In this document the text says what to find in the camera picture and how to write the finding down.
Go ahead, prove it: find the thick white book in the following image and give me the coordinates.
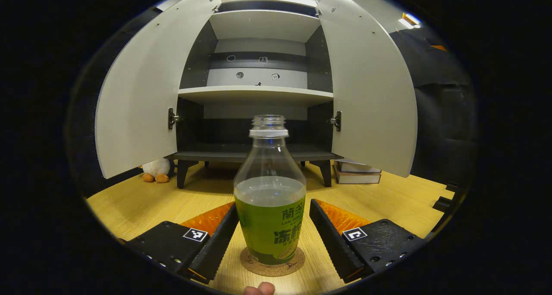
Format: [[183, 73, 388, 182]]
[[336, 159, 382, 173]]

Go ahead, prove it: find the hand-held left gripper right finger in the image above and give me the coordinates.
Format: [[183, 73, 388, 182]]
[[309, 199, 427, 283]]

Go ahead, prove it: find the round cork coaster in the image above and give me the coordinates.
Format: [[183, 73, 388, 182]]
[[240, 245, 306, 277]]

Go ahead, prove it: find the grey cabinet shelf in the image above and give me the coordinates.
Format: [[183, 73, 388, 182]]
[[178, 86, 334, 107], [208, 9, 322, 43]]

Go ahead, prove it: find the grey cabinet door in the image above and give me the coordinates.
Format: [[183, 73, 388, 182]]
[[95, 0, 221, 179], [317, 0, 418, 178]]

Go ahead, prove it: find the white plush toy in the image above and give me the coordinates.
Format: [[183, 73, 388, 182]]
[[141, 158, 175, 183]]

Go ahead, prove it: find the grey cabinet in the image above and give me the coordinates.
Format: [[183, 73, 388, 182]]
[[95, 0, 418, 188]]

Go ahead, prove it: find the small ceiling light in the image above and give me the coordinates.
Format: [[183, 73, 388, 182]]
[[399, 13, 421, 28]]

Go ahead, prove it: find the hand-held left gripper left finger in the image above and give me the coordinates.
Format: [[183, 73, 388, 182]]
[[125, 202, 240, 284]]

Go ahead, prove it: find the green label bottle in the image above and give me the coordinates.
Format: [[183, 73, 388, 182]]
[[233, 115, 307, 266]]

